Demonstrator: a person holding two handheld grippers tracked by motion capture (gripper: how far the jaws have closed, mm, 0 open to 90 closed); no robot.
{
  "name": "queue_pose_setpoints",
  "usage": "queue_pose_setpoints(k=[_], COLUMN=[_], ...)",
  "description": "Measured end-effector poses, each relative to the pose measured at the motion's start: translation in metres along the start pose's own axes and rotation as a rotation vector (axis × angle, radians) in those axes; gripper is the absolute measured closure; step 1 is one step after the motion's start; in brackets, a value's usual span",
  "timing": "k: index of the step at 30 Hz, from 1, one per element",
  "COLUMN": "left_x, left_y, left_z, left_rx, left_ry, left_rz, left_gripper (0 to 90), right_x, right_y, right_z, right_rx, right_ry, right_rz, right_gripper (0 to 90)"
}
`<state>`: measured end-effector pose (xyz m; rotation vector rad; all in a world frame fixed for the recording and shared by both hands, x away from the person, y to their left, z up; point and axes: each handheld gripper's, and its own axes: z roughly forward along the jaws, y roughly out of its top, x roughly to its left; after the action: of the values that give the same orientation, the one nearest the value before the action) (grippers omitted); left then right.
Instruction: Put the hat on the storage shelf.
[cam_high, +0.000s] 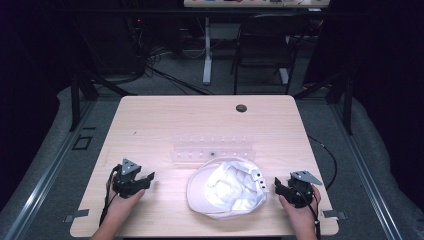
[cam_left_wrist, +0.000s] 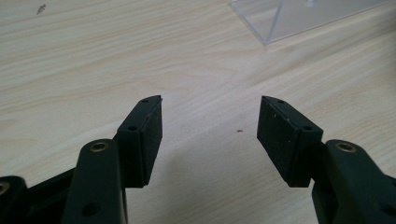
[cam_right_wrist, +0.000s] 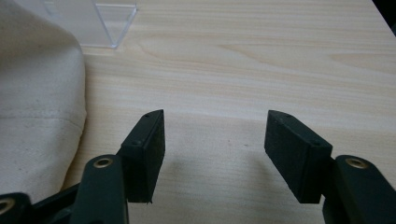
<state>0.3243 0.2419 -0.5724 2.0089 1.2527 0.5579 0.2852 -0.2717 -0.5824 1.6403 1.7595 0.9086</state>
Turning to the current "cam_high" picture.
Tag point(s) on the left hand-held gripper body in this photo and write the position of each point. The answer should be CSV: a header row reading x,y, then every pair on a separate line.
x,y
126,185

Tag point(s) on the black chair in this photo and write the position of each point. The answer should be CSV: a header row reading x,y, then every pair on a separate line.
x,y
266,50

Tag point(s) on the white desk leg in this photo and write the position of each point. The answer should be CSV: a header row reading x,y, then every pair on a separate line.
x,y
207,53

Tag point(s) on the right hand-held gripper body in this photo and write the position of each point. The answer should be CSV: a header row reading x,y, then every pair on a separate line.
x,y
300,191

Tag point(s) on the person's right hand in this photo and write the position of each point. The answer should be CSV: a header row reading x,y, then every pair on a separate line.
x,y
300,215

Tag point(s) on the clear plastic rack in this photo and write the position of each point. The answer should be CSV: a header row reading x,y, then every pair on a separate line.
x,y
212,150

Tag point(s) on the white cap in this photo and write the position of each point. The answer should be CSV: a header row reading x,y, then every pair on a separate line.
x,y
226,190

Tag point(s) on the person's left hand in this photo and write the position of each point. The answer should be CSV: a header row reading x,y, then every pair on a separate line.
x,y
122,206

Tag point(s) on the black table grommet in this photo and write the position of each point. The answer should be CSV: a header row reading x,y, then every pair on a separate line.
x,y
241,108

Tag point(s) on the grey metal bracket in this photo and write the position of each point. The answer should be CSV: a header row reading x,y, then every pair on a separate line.
x,y
76,215

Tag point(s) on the aluminium floor rail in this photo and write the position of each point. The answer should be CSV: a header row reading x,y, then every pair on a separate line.
x,y
366,173
50,170

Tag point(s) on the black metal stand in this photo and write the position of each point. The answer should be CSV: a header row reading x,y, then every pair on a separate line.
x,y
81,96
340,96

